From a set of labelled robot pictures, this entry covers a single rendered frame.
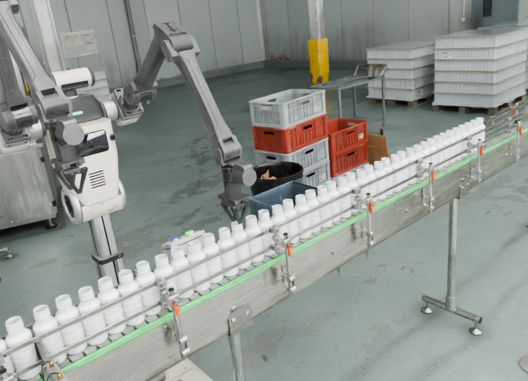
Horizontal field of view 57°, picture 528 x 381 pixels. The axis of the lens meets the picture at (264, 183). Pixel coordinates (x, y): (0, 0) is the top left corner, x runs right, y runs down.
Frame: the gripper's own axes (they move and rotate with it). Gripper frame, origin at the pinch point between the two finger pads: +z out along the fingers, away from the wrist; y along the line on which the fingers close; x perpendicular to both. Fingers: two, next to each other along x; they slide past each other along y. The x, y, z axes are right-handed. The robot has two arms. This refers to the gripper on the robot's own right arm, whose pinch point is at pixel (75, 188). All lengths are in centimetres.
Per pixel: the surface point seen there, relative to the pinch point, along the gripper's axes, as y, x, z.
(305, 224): 18, 73, 34
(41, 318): 16.3, -21.1, 25.6
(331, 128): -207, 341, 81
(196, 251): 17.0, 26.4, 26.2
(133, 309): 17.7, 2.3, 34.3
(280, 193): -44, 117, 49
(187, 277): 17.3, 21.4, 33.0
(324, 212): 18, 84, 33
